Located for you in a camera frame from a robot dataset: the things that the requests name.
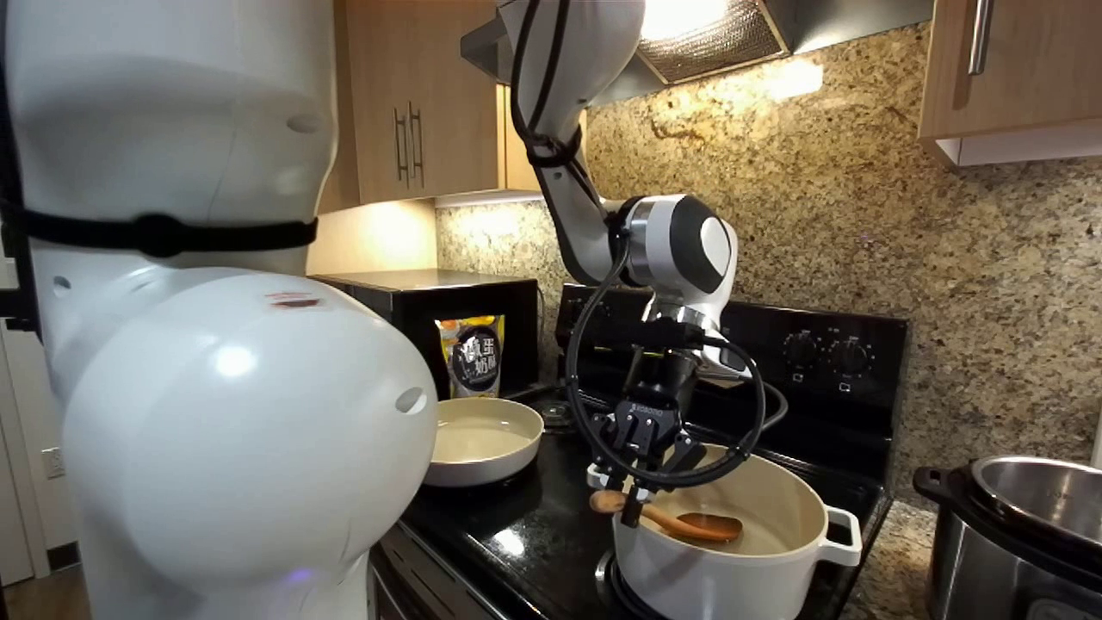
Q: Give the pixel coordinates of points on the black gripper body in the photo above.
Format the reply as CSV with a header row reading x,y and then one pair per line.
x,y
661,366

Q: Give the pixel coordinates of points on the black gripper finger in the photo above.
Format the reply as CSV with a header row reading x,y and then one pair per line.
x,y
602,474
641,485

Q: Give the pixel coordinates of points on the wooden cooking spoon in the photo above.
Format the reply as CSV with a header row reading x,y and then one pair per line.
x,y
697,528

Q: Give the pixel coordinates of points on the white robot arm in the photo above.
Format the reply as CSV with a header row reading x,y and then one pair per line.
x,y
234,432

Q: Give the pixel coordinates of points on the black electric stove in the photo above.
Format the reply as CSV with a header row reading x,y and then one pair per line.
x,y
821,400

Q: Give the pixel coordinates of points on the cream frying pan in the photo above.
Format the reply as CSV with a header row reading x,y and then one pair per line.
x,y
482,438

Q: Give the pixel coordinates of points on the yellow black snack bag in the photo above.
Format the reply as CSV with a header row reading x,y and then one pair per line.
x,y
471,353

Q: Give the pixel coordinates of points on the black microwave oven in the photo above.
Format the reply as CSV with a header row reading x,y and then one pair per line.
x,y
417,300

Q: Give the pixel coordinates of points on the stainless pressure cooker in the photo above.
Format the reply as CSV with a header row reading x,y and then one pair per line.
x,y
1018,537

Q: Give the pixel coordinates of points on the steel range hood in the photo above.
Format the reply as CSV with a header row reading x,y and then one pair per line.
x,y
616,48

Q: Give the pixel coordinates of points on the wooden upper cabinet left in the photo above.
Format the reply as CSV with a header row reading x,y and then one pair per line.
x,y
422,103

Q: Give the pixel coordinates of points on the wooden cabinet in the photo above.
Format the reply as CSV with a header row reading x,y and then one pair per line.
x,y
422,103
1012,81

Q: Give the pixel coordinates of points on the wooden upper cabinet right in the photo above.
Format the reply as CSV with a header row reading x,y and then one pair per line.
x,y
1012,81

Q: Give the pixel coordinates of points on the white two-handled pot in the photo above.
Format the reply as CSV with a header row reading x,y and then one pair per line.
x,y
730,548

